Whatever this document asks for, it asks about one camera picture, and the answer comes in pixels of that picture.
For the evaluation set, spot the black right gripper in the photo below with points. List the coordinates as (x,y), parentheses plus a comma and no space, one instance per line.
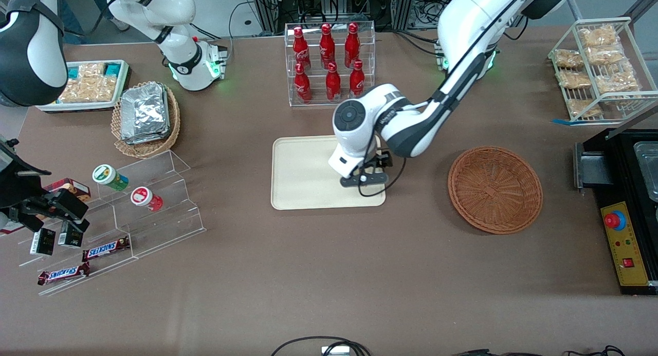
(20,191)

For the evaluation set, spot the red labelled cup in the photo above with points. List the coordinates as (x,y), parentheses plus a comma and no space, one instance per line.
(145,198)

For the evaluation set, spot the brown round wicker basket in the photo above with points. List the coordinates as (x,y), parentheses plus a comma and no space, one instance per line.
(493,191)

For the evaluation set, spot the aluminium frame post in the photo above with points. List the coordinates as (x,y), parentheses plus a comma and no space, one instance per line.
(267,6)
(403,6)

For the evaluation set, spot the light tan wicker basket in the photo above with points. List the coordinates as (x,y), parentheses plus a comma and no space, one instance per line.
(149,148)

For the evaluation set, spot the small silver device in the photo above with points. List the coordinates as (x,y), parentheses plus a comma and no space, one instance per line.
(335,351)

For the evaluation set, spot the small black box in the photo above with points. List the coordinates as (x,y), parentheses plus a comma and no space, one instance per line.
(42,242)
(69,238)

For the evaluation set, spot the red cola bottle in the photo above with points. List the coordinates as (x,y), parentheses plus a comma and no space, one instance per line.
(352,44)
(357,81)
(332,85)
(302,86)
(300,48)
(327,45)

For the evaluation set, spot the beige snack pack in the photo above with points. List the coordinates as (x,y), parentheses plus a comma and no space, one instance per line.
(87,90)
(91,71)

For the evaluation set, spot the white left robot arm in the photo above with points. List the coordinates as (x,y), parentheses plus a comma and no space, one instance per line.
(473,17)

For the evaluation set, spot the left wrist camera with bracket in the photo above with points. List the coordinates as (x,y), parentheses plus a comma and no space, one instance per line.
(363,179)

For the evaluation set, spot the clear acrylic bottle rack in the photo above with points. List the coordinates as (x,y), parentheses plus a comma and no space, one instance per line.
(367,63)

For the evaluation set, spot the black metal appliance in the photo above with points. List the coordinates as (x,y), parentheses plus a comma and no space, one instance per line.
(624,166)

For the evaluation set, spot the blue tape strip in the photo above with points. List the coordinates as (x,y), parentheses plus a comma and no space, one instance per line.
(561,122)

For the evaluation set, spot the steel pan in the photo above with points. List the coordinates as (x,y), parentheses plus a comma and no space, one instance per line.
(647,166)

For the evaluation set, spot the clear bag of crackers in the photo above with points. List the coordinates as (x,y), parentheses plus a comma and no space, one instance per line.
(596,36)
(568,58)
(617,81)
(606,54)
(583,107)
(573,78)

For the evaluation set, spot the Snickers chocolate bar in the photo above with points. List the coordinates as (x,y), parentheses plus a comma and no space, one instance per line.
(105,248)
(62,274)

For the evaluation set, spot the clear acrylic step display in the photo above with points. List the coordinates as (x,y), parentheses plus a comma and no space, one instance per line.
(164,217)

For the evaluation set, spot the teal snack pack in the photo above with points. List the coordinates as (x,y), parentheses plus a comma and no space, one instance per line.
(113,68)
(73,72)

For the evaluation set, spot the brown chocolate box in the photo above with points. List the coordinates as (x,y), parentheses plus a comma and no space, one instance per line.
(69,185)

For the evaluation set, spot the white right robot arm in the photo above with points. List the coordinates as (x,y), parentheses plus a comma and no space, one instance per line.
(31,48)

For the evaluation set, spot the green labelled cup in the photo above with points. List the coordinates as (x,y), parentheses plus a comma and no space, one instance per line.
(109,176)

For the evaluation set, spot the stacked foil containers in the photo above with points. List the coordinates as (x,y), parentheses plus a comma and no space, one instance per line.
(145,112)

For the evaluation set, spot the red emergency stop button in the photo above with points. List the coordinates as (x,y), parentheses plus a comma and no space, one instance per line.
(613,220)

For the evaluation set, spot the person in blue trousers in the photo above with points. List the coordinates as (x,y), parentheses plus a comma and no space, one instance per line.
(72,14)

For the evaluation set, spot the beige rectangular tray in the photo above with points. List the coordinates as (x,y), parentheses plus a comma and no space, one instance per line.
(303,176)

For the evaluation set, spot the white snack tray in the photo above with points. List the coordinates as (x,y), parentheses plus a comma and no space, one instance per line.
(82,106)

